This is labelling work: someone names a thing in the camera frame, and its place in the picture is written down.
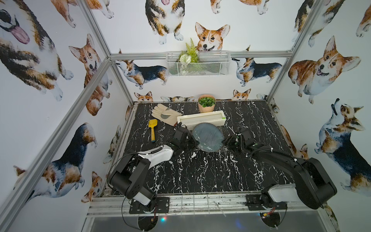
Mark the cream plastic wrap dispenser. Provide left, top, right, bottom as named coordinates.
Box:
left=177, top=110, right=227, bottom=131

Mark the yellow spatula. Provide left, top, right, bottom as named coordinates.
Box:
left=148, top=119, right=157, bottom=143

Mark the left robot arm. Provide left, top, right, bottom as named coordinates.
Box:
left=107, top=125, right=199, bottom=211

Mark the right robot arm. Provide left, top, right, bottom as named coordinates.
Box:
left=222, top=129, right=337, bottom=210

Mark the green fern with white flower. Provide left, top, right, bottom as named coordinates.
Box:
left=177, top=39, right=200, bottom=75

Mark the blue-grey ceramic plate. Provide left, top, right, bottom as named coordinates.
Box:
left=192, top=122, right=225, bottom=153

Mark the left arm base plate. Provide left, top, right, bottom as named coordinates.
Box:
left=129, top=197, right=170, bottom=214

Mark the beige work glove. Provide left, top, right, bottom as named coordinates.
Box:
left=151, top=103, right=182, bottom=127

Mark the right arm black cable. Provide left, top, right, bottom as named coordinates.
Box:
left=260, top=202, right=290, bottom=228

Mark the pink pot with succulent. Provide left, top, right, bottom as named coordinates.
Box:
left=198, top=94, right=216, bottom=113

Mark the white wire wall basket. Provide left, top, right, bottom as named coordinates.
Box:
left=166, top=51, right=231, bottom=76

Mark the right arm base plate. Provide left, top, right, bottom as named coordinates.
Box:
left=245, top=194, right=288, bottom=211

